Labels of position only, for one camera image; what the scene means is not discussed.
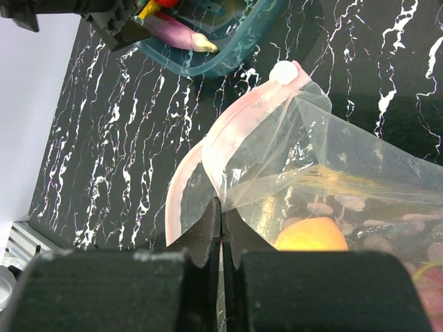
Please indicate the pink zip top bag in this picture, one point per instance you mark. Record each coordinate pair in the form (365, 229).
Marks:
(279, 155)

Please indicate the teal plastic fruit tray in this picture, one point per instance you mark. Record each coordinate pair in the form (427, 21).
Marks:
(235, 27)

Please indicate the red pepper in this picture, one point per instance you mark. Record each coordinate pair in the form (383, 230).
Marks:
(167, 3)

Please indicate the yellow corn cob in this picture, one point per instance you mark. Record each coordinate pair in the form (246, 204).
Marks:
(150, 7)

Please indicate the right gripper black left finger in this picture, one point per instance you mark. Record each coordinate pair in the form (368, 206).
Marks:
(173, 289)

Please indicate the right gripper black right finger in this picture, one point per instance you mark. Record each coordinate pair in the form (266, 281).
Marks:
(269, 290)

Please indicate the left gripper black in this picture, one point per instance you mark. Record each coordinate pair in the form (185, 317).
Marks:
(112, 20)

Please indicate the orange peach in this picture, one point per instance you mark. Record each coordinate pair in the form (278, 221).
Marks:
(315, 234)

